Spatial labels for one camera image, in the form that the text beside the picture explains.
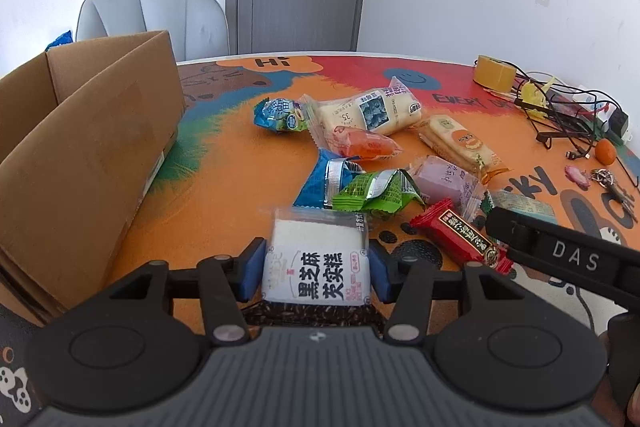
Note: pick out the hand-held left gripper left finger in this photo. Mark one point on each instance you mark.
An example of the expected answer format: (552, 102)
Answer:
(251, 269)

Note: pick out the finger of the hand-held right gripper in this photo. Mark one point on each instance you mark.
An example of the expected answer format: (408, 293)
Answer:
(570, 254)

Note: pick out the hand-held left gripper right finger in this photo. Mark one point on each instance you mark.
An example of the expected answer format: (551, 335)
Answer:
(381, 272)

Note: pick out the white black sesame snack packet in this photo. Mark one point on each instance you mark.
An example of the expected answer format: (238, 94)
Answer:
(315, 257)

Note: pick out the red snack packet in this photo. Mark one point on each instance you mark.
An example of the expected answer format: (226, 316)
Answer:
(450, 227)

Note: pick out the blue silver snack packet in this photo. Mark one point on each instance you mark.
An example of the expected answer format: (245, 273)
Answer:
(312, 182)

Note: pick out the orange red jelly packet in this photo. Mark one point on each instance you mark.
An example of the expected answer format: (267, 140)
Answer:
(370, 144)

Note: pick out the orange rice cracker packet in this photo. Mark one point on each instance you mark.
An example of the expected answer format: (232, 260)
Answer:
(460, 142)

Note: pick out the brown cardboard box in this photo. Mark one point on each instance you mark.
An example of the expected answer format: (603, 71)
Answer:
(75, 187)

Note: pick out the pale green snack packet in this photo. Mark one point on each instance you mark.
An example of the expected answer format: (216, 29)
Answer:
(530, 206)

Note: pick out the colourful printed table mat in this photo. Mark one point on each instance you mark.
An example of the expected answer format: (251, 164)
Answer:
(240, 187)

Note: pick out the metal keys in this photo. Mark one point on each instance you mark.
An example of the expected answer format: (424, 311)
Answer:
(607, 179)

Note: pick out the orange mandarin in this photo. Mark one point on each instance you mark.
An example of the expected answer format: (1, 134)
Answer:
(605, 152)

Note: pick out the purple snack packet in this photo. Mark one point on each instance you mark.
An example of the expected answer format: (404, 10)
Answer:
(445, 179)

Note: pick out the black power adapter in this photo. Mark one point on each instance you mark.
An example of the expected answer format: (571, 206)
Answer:
(619, 123)

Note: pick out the blue green candy packet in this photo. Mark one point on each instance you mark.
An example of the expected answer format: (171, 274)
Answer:
(277, 114)

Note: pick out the cream bread packet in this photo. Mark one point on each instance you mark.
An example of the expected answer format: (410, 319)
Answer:
(360, 112)

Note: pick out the yellow toy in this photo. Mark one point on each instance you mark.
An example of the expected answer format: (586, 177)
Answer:
(532, 97)

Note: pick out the white power strip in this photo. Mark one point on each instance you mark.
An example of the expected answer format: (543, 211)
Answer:
(575, 92)

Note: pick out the yellow tape roll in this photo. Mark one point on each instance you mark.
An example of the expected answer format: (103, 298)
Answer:
(492, 72)

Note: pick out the grey chair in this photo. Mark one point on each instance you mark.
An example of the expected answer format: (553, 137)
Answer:
(150, 12)

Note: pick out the blue plastic bag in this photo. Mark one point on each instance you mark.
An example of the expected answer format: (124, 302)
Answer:
(60, 41)

